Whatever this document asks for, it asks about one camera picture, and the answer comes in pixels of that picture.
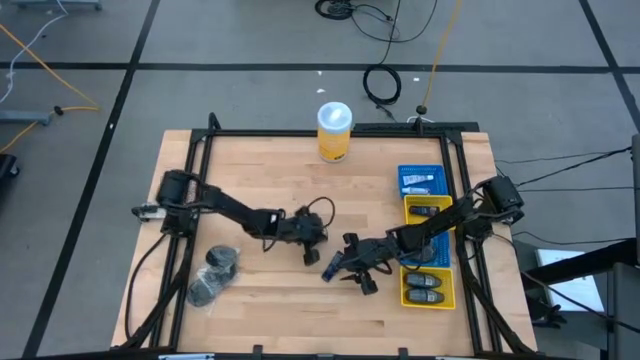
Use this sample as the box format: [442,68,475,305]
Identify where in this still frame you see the black diagonal beam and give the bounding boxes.
[519,238,640,287]

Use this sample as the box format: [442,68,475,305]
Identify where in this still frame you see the blue plastic basket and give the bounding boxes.
[398,229,453,270]
[397,164,449,199]

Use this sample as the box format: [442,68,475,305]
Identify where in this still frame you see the black caster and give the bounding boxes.
[0,153,20,181]

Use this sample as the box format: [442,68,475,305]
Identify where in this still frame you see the dark blue tube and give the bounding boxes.
[321,250,346,284]

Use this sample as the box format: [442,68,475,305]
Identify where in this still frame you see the white cable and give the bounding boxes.
[0,0,69,104]

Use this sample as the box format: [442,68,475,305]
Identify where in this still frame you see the yellow plastic basket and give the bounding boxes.
[403,194,454,231]
[399,267,457,311]

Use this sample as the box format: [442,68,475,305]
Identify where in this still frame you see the grey stand foot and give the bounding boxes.
[12,0,101,12]
[0,108,54,126]

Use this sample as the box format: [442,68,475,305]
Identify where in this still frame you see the yellow white disinfecting wipes canister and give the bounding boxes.
[316,101,354,164]

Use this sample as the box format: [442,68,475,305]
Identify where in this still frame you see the black aluminium table frame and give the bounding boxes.
[118,112,539,360]

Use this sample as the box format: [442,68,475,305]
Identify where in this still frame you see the white paper sheet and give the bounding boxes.
[534,248,606,314]

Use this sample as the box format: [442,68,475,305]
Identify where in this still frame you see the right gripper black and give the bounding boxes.
[336,231,402,297]

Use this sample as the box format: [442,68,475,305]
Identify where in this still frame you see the black cable coil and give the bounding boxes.
[362,63,403,106]
[314,0,355,21]

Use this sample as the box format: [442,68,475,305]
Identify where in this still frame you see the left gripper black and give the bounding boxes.
[279,204,329,267]

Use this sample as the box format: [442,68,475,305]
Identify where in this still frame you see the yellow cable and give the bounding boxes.
[421,0,464,109]
[0,23,101,154]

